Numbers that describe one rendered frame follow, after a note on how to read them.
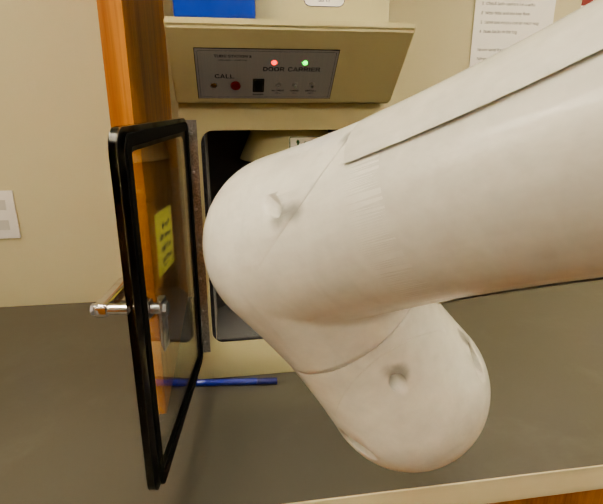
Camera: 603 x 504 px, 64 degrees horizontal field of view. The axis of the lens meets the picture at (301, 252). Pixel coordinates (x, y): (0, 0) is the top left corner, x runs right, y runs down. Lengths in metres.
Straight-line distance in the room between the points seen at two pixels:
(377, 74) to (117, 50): 0.35
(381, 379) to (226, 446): 0.49
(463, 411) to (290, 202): 0.17
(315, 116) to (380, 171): 0.59
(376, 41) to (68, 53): 0.76
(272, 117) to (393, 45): 0.21
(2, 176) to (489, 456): 1.14
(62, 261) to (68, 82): 0.42
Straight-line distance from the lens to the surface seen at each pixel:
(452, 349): 0.30
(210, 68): 0.70
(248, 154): 0.83
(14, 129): 1.29
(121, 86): 0.69
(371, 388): 0.28
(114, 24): 0.70
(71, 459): 0.79
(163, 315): 0.54
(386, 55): 0.72
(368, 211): 0.19
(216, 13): 0.67
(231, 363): 0.88
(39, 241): 1.32
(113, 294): 0.57
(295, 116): 0.77
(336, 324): 0.26
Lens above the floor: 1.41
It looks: 17 degrees down
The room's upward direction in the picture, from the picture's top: straight up
